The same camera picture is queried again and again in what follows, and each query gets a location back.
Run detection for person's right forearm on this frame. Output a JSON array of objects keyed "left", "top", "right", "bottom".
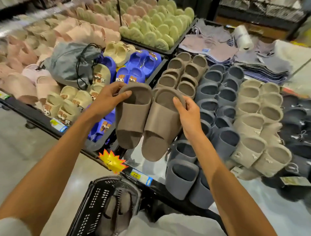
[{"left": 189, "top": 132, "right": 279, "bottom": 236}]

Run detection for black side display bin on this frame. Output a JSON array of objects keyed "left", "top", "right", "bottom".
[{"left": 0, "top": 39, "right": 170, "bottom": 152}]

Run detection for grey drawstring bag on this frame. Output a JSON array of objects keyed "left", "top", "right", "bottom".
[{"left": 42, "top": 42, "right": 102, "bottom": 90}]

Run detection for display of taupe slides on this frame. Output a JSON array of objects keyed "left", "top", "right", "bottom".
[{"left": 155, "top": 52, "right": 209, "bottom": 100}]

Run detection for white fluffy rug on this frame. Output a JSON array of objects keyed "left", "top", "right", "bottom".
[{"left": 274, "top": 40, "right": 311, "bottom": 97}]

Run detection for column of black slippers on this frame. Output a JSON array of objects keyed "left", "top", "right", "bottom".
[{"left": 261, "top": 93, "right": 311, "bottom": 203}]

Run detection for column of grey slippers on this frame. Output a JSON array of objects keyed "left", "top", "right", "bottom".
[{"left": 195, "top": 64, "right": 245, "bottom": 130}]

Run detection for column of beige slippers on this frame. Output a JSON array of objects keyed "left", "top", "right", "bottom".
[{"left": 229, "top": 79, "right": 293, "bottom": 181}]

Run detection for yellow starburst price sticker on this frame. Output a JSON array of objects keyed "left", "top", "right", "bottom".
[{"left": 98, "top": 148, "right": 129, "bottom": 174}]

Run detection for rows of beige cartoon slippers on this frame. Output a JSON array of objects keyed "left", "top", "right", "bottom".
[{"left": 42, "top": 41, "right": 136, "bottom": 126}]

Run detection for person's left forearm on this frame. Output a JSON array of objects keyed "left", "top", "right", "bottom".
[{"left": 0, "top": 112, "right": 102, "bottom": 236}]

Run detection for person's right hand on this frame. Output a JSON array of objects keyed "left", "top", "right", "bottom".
[{"left": 173, "top": 96, "right": 207, "bottom": 142}]

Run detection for clear plastic film roll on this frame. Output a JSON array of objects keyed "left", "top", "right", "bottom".
[{"left": 232, "top": 24, "right": 254, "bottom": 50}]

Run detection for person's left hand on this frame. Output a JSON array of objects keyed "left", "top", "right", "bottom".
[{"left": 88, "top": 81, "right": 133, "bottom": 121}]

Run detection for person's light grey shirt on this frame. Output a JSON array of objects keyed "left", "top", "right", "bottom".
[{"left": 0, "top": 213, "right": 228, "bottom": 236}]

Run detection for display of blue cartoon slides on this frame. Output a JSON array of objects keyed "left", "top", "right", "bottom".
[{"left": 87, "top": 50, "right": 163, "bottom": 143}]

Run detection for stack of navy folded textiles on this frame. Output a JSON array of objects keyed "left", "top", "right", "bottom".
[{"left": 179, "top": 18, "right": 293, "bottom": 86}]

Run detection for black basket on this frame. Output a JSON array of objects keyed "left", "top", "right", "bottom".
[{"left": 67, "top": 175, "right": 143, "bottom": 236}]

